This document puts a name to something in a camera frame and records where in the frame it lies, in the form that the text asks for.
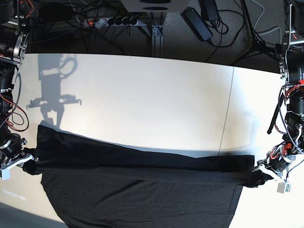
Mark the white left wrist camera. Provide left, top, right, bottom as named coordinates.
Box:
left=277, top=182, right=291, bottom=194

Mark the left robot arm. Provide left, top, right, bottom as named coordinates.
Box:
left=247, top=0, right=304, bottom=193

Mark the black power adapter brick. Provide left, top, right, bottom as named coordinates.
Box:
left=182, top=7, right=213, bottom=42

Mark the dark grey T-shirt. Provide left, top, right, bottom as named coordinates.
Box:
left=29, top=125, right=255, bottom=228

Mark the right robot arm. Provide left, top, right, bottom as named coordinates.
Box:
left=0, top=0, right=35, bottom=180

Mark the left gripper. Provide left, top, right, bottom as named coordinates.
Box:
left=247, top=144, right=296, bottom=188

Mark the aluminium frame post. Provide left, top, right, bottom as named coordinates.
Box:
left=148, top=12, right=166, bottom=58

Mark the grey power strip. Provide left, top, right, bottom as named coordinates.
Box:
left=82, top=17, right=141, bottom=29

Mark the grey base camera mount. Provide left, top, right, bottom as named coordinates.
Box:
left=121, top=0, right=190, bottom=12

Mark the black tripod stand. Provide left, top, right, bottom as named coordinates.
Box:
left=231, top=0, right=282, bottom=66

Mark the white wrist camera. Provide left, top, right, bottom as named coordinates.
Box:
left=277, top=182, right=291, bottom=194
left=0, top=169, right=10, bottom=181

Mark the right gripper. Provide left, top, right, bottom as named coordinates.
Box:
left=0, top=137, right=41, bottom=175

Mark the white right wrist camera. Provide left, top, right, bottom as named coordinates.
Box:
left=0, top=169, right=10, bottom=181

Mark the grey cable on floor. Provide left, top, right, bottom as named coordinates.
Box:
left=249, top=0, right=285, bottom=38

